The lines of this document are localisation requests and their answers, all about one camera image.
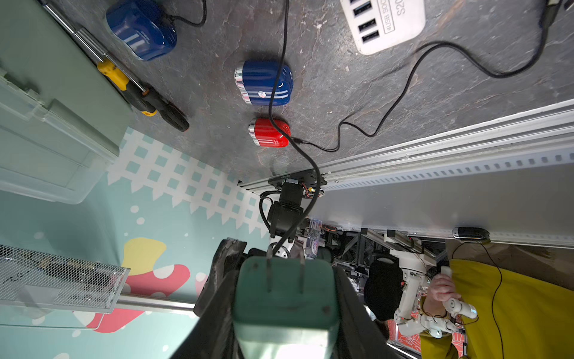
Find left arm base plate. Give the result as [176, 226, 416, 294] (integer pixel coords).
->
[268, 169, 327, 198]

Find green charger adapter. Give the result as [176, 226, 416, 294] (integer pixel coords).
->
[233, 257, 340, 358]

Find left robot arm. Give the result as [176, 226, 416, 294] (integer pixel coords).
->
[259, 179, 324, 238]

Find white power strip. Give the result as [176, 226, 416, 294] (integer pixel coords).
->
[340, 0, 426, 55]

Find orange black screwdriver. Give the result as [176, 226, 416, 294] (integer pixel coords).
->
[138, 81, 190, 133]

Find clear plastic storage box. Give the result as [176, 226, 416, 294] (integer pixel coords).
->
[1, 1, 133, 204]

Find white teleoperation controller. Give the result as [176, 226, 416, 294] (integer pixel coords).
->
[390, 250, 478, 339]

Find yellow black screwdriver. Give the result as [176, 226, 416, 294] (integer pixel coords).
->
[40, 1, 158, 117]

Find white wire wall basket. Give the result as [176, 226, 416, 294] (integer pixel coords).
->
[1, 245, 130, 314]

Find person in yellow shirt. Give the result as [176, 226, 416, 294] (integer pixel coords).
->
[419, 257, 574, 359]

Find long black charging cable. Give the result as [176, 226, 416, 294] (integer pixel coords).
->
[288, 0, 564, 153]

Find operator hand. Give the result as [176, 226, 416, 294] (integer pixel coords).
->
[426, 274, 462, 305]

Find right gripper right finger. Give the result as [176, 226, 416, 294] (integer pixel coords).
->
[333, 268, 399, 359]

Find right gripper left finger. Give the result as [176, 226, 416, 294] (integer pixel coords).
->
[171, 238, 247, 358]

